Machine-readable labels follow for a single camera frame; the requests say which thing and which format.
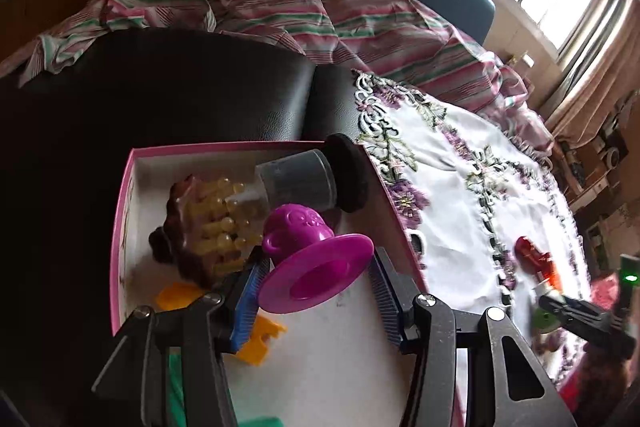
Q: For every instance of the cluttered wooden shelf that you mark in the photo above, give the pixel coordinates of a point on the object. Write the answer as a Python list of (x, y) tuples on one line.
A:
[(607, 147)]

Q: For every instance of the pink curtain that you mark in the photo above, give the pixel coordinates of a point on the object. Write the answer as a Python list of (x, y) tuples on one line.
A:
[(585, 72)]

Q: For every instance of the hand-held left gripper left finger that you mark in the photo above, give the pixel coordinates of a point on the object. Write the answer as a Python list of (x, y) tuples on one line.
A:
[(247, 307)]

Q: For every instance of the person's right hand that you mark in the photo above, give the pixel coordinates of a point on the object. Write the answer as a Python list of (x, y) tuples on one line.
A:
[(605, 377)]

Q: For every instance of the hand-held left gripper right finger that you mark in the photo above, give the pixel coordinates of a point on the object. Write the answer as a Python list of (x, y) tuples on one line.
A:
[(387, 302)]

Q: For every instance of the pink-rimmed white box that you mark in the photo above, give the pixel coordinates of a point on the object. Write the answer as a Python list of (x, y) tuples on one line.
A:
[(325, 372)]

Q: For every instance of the brown massage brush yellow beads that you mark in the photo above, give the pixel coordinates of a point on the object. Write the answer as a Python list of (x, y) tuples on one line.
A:
[(210, 232)]

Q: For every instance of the yellow plastic toy piece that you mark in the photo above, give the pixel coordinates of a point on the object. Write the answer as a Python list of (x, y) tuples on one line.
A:
[(262, 339)]

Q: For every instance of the pink striped blanket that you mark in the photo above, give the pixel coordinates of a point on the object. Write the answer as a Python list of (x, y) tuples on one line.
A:
[(300, 17)]

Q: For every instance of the white embroidered tablecloth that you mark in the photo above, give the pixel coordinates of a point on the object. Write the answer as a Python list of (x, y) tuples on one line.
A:
[(460, 187)]

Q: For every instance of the purple plastic toy cup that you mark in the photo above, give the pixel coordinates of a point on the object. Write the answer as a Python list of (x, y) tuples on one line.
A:
[(310, 267)]

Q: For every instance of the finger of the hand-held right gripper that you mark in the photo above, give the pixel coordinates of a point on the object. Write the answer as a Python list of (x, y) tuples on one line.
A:
[(575, 313)]

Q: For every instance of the red metal flashlight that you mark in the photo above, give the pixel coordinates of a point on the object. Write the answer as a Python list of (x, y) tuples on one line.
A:
[(531, 253)]

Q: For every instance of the green white plastic device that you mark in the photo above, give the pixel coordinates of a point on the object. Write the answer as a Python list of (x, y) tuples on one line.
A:
[(545, 322)]

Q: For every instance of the grey canister black cap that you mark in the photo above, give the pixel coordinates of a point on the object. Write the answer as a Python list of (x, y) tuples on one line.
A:
[(305, 184)]

